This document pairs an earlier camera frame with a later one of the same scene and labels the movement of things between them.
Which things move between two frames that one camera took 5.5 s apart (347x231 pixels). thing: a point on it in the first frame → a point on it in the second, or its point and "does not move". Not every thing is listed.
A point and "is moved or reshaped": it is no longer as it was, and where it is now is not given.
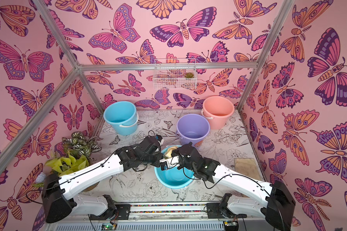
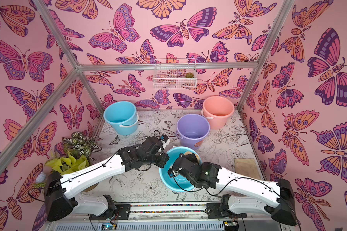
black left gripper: x=160 y=158 does not move
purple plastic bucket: x=192 y=127 does not move
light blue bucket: x=173 y=178 is moved or reshaped
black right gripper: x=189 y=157 → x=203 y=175
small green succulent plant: x=189 y=75 does not move
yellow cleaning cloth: x=168 y=154 is moved or reshaped
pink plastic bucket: x=217 y=109 does not move
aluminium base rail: x=189 y=216 does not move
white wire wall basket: x=175 y=74 does not move
